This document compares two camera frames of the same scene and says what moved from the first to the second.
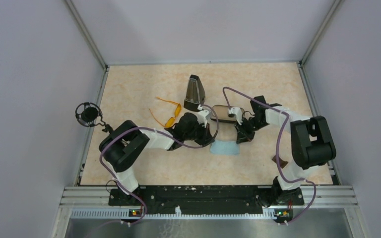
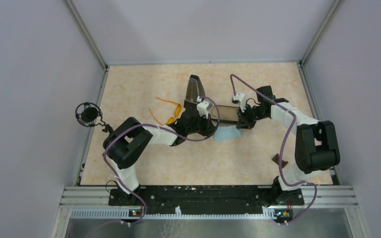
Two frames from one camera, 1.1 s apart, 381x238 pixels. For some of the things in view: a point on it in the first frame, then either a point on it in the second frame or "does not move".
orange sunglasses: (170, 121) does not move
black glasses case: (221, 114) does not move
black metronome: (195, 95) does not move
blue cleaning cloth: (226, 148) -> (226, 133)
